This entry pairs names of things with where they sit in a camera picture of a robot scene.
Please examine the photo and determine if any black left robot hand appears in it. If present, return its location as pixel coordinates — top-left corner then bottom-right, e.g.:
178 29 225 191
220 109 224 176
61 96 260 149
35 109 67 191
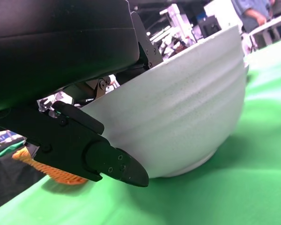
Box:
0 0 164 188

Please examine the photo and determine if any pale green ribbed bowl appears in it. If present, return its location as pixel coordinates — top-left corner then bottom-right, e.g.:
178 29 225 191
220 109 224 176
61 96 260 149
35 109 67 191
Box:
81 24 250 179

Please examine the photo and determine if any orange wicker basket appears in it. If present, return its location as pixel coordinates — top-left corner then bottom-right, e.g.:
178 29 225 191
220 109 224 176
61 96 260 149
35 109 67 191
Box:
11 149 87 186

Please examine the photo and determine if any black backdrop curtain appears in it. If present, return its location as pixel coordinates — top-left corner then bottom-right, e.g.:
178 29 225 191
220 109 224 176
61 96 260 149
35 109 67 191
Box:
0 157 50 204

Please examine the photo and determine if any person in blue shirt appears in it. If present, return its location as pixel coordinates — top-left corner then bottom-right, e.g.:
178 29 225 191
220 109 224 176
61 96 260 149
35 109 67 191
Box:
231 0 274 33

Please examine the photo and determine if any green tablecloth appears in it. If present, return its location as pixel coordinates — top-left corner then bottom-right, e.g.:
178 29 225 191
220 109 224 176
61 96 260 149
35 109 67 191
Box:
0 35 281 225

